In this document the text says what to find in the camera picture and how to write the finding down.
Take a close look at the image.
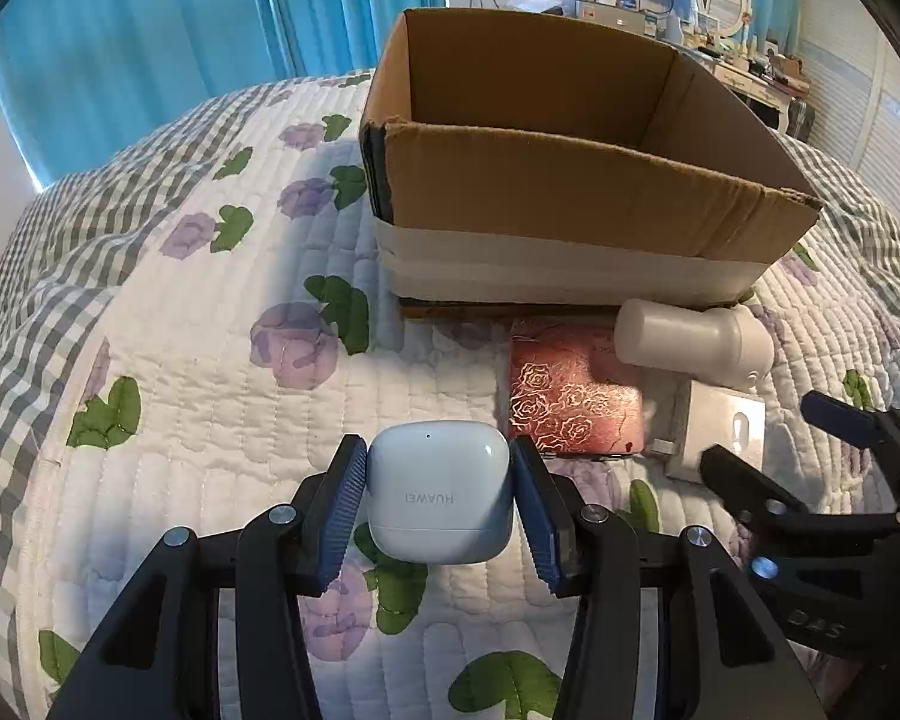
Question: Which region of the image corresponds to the white plastic bottle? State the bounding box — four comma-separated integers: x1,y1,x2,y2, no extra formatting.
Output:
613,298,776,392

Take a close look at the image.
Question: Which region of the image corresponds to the cluttered television cabinet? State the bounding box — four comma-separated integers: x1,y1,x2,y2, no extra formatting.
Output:
504,0,670,37

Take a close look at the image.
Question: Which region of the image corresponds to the white dressing table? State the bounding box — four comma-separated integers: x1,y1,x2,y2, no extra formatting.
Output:
709,49,812,132

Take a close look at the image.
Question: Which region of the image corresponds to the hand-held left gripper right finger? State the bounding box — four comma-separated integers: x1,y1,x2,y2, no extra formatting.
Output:
510,435,830,720

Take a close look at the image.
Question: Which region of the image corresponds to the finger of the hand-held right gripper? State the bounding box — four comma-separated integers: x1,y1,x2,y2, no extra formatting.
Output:
800,391,900,482
700,445,812,533

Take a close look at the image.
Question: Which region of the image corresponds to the brown cardboard box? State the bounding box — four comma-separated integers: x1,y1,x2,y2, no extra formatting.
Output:
358,7,824,320

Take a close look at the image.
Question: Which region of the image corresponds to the red rose-patterned box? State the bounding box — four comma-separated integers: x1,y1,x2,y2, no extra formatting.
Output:
508,318,647,461

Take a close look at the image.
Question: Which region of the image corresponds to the blue curtain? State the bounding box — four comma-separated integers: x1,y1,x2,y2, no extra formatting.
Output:
0,0,452,192

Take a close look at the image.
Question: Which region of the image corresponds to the small grey packaging box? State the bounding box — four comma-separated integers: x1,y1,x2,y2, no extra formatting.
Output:
663,379,768,485

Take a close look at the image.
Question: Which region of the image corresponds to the white louvered wardrobe door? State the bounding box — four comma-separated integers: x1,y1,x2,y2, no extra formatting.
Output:
793,11,900,192

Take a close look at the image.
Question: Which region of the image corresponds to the floral quilted bedspread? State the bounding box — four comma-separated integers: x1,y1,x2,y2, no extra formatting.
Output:
0,70,900,720

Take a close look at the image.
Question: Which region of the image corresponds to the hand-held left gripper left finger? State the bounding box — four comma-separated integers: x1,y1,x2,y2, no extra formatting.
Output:
45,434,369,720

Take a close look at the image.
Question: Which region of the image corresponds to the pale blue earbuds case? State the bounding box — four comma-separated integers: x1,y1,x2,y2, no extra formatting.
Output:
366,420,515,563

